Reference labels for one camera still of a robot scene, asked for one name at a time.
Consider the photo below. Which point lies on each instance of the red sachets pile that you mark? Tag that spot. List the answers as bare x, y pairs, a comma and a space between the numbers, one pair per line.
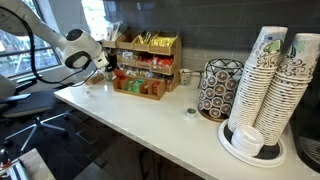
159, 62

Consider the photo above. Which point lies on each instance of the black coffee machine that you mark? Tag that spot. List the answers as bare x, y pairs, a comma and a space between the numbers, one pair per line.
305, 124

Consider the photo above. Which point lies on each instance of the black wire pod holder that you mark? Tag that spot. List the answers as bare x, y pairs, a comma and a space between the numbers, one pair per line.
218, 87

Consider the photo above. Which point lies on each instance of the white cup lids stack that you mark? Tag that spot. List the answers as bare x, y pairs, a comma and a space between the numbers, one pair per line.
247, 140

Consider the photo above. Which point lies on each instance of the front wooden tea tray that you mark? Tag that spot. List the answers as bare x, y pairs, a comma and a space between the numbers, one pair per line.
141, 87

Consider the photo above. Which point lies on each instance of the right paper cup stack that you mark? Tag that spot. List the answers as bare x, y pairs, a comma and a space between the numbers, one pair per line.
287, 87

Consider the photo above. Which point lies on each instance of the small patterned cup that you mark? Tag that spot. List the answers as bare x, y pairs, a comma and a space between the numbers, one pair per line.
185, 76

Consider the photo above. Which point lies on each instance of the tiered wooden condiment organizer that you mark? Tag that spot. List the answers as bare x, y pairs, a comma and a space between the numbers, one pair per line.
133, 47

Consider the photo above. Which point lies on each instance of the grey office chair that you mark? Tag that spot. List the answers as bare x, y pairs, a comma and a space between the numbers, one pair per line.
17, 105

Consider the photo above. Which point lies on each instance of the green lid coffee pod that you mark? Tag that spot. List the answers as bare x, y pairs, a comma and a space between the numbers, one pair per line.
190, 113

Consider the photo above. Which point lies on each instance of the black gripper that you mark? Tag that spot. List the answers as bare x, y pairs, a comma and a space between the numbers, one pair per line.
112, 59

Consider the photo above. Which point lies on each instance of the paper cup stack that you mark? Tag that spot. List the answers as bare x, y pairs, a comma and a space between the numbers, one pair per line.
258, 72
287, 87

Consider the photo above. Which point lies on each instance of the clear wrapped cutlery packs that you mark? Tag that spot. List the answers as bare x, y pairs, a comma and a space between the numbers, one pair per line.
112, 31

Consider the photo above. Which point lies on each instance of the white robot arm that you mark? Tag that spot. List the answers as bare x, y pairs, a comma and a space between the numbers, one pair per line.
77, 49

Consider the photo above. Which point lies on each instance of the yellow sachets pile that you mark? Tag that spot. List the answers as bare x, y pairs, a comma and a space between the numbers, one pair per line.
162, 41

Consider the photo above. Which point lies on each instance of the left paper cup stack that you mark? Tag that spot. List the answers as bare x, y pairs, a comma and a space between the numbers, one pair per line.
258, 72

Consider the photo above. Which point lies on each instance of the patterned paper cup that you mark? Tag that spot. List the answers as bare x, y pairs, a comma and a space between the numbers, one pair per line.
108, 76

